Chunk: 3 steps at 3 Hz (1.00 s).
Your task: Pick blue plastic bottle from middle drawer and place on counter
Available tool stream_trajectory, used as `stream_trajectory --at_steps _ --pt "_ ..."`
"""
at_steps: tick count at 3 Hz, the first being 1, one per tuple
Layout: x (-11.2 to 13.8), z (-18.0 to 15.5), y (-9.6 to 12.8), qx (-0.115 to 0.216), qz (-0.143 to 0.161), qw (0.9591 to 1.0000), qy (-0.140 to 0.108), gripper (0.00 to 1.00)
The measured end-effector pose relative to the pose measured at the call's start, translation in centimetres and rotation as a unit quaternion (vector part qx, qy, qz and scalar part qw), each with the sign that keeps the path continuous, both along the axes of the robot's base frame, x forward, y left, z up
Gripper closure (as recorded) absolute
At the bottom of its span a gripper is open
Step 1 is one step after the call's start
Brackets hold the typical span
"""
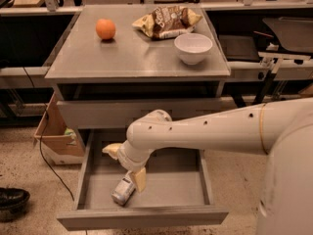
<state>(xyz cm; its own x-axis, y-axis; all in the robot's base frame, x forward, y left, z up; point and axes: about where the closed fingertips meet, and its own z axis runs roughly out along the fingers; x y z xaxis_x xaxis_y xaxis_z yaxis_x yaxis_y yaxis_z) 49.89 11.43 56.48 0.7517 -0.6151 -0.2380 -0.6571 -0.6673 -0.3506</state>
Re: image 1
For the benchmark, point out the cardboard box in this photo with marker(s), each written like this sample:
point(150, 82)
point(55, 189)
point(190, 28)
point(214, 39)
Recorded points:
point(60, 141)

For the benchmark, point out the orange fruit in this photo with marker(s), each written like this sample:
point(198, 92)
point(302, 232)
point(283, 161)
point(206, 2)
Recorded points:
point(105, 29)

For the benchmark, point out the brown yellow chip bag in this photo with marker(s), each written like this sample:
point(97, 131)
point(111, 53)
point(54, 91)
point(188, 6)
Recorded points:
point(166, 22)

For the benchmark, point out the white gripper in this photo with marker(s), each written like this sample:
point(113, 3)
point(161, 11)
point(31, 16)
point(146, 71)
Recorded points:
point(125, 159)

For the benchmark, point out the black shoe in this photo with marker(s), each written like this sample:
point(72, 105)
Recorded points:
point(13, 199)

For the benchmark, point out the white ceramic bowl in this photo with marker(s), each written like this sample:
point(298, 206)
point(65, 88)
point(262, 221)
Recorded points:
point(192, 48)

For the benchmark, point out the closed grey top drawer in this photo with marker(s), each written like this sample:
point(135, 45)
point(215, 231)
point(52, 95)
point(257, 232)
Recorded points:
point(120, 113)

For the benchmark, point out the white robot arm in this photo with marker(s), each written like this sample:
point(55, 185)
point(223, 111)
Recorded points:
point(283, 130)

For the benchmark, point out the clear plastic bottle blue label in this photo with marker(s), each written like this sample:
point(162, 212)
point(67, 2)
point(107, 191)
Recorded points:
point(123, 190)

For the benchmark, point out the open grey middle drawer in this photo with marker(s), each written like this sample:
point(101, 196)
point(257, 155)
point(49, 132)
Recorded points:
point(178, 191)

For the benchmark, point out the grey drawer cabinet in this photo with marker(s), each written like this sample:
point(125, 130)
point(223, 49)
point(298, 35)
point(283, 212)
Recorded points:
point(131, 66)

